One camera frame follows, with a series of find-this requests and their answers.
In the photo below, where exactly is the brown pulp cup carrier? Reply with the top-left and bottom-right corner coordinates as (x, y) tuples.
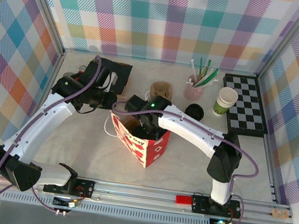
(119, 116), (140, 137)

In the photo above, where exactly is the red white paper gift bag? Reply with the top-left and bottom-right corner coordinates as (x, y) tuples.
(99, 109), (174, 172)

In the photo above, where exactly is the pink straw holder cup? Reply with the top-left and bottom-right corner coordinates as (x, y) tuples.
(183, 74), (207, 103)

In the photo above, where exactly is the white plastic stirrer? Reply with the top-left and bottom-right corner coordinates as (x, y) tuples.
(186, 57), (200, 83)

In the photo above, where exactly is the green plastic straw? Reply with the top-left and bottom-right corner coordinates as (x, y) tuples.
(202, 59), (213, 78)
(197, 56), (206, 80)

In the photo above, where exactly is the paper-wrapped green straw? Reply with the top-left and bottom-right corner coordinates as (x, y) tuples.
(194, 65), (220, 90)
(197, 68), (220, 91)

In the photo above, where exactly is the wooden stir stick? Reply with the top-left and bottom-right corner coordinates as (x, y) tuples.
(200, 64), (209, 81)

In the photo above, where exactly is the red toy brick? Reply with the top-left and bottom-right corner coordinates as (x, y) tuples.
(175, 194), (193, 207)

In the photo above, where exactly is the black grey chessboard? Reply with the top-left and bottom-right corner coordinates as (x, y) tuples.
(214, 71), (277, 139)

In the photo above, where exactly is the small cork piece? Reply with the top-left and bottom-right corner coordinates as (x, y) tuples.
(271, 208), (290, 221)

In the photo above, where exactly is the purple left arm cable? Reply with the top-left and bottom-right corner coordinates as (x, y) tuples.
(0, 41), (104, 222)

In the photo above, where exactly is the thin aluminium wall rail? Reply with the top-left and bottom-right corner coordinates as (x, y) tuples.
(62, 45), (261, 79)

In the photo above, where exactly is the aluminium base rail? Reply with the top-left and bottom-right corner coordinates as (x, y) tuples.
(0, 162), (297, 224)

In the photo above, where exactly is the aluminium frame post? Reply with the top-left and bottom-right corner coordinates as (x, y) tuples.
(256, 0), (299, 86)
(6, 0), (73, 59)

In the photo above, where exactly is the grey slotted cable duct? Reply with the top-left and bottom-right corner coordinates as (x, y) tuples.
(0, 189), (212, 224)

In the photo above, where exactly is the aluminium side rail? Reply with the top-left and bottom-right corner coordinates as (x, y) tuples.
(239, 77), (297, 207)

